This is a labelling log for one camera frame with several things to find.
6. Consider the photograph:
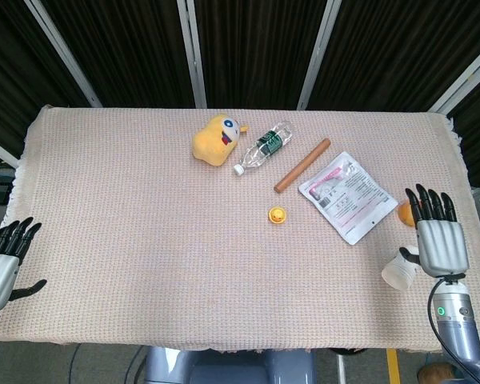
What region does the clear plastic water bottle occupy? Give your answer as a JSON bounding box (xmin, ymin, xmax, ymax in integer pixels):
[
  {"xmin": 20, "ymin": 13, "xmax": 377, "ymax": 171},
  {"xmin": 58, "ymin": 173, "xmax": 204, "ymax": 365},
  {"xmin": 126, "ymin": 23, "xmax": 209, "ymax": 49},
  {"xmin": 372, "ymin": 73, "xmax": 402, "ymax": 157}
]
[{"xmin": 233, "ymin": 121, "xmax": 294, "ymax": 177}]

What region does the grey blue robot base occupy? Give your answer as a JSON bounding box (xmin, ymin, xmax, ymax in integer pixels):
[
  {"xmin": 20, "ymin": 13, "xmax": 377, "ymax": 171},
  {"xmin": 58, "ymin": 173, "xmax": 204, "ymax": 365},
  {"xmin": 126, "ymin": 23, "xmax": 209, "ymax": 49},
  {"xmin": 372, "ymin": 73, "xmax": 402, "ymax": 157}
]
[{"xmin": 143, "ymin": 346, "xmax": 317, "ymax": 384}]

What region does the dark pleated curtain panel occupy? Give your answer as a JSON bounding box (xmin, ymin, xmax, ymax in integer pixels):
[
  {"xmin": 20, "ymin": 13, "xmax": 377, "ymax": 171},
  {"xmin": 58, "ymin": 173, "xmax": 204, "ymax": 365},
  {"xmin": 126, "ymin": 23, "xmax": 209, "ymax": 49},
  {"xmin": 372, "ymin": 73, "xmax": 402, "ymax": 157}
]
[
  {"xmin": 41, "ymin": 0, "xmax": 197, "ymax": 109},
  {"xmin": 306, "ymin": 0, "xmax": 480, "ymax": 114},
  {"xmin": 193, "ymin": 0, "xmax": 330, "ymax": 111},
  {"xmin": 0, "ymin": 0, "xmax": 94, "ymax": 158}
]

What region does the yellow fluted cap dish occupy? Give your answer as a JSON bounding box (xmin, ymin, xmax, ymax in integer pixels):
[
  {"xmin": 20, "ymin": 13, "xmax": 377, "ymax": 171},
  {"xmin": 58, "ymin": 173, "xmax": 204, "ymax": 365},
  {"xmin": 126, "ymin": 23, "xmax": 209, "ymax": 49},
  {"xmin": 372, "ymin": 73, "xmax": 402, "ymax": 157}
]
[{"xmin": 267, "ymin": 206, "xmax": 288, "ymax": 226}]

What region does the white metal screen post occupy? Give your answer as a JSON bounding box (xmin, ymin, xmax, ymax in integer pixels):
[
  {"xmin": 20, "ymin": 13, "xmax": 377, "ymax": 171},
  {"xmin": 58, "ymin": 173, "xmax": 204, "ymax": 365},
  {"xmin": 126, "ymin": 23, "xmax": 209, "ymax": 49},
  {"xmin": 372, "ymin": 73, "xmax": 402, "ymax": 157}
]
[
  {"xmin": 296, "ymin": 0, "xmax": 342, "ymax": 111},
  {"xmin": 0, "ymin": 133, "xmax": 20, "ymax": 170},
  {"xmin": 176, "ymin": 0, "xmax": 208, "ymax": 110},
  {"xmin": 426, "ymin": 38, "xmax": 480, "ymax": 118},
  {"xmin": 22, "ymin": 0, "xmax": 103, "ymax": 109}
]

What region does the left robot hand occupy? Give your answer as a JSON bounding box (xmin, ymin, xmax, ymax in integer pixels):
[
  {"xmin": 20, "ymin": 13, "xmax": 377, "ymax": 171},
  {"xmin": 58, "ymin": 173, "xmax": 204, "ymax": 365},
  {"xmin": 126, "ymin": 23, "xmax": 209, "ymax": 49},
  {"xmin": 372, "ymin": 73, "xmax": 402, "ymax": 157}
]
[{"xmin": 0, "ymin": 216, "xmax": 48, "ymax": 314}]

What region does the translucent plastic cup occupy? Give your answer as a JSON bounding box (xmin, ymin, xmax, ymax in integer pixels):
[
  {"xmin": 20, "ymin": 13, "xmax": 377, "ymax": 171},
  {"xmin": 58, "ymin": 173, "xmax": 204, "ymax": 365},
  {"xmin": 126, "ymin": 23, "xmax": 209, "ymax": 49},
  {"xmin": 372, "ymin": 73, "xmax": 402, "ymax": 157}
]
[{"xmin": 381, "ymin": 245, "xmax": 420, "ymax": 290}]

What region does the orange fruit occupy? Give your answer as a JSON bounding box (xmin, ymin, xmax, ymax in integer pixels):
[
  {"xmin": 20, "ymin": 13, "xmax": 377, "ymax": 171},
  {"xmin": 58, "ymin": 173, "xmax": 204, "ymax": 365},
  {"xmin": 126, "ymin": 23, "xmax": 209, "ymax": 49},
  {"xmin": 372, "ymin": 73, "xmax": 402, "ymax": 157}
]
[{"xmin": 397, "ymin": 201, "xmax": 418, "ymax": 229}]

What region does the yellow plush toy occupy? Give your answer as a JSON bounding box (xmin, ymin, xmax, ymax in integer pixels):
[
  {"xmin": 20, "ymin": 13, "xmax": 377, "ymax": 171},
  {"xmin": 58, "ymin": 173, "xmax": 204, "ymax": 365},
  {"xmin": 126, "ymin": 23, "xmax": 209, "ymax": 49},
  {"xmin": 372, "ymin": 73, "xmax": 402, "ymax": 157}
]
[{"xmin": 190, "ymin": 114, "xmax": 250, "ymax": 166}]

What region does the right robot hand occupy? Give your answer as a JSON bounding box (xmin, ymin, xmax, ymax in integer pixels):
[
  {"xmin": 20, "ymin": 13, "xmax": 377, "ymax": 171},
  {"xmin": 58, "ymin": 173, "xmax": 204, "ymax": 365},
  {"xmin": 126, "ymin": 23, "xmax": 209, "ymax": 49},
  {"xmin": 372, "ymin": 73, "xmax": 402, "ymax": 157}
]
[{"xmin": 398, "ymin": 183, "xmax": 470, "ymax": 278}]

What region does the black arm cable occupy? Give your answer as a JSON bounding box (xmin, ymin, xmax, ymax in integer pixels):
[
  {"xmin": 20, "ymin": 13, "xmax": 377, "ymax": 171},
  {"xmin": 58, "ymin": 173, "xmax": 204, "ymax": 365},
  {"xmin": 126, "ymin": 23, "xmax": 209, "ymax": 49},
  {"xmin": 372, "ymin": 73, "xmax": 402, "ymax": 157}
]
[{"xmin": 427, "ymin": 278, "xmax": 480, "ymax": 383}]

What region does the beige woven tablecloth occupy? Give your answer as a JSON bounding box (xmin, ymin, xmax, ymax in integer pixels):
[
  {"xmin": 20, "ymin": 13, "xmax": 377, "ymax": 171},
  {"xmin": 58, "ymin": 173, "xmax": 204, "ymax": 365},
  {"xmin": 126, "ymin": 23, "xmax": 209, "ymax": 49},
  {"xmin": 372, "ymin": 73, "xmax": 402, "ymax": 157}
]
[{"xmin": 2, "ymin": 104, "xmax": 480, "ymax": 355}]

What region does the white printed plastic packet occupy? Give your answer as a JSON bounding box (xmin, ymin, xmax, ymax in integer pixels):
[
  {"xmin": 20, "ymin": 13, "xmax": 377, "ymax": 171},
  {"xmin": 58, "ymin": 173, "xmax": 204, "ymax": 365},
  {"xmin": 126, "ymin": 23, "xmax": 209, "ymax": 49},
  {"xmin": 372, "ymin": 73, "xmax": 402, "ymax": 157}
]
[{"xmin": 298, "ymin": 150, "xmax": 399, "ymax": 246}]

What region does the wooden rolling pin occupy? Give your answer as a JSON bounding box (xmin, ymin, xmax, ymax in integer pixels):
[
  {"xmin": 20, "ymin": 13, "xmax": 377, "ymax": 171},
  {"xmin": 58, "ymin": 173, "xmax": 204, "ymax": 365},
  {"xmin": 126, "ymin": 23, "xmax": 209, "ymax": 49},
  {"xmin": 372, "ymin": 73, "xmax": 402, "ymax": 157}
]
[{"xmin": 274, "ymin": 138, "xmax": 331, "ymax": 194}]

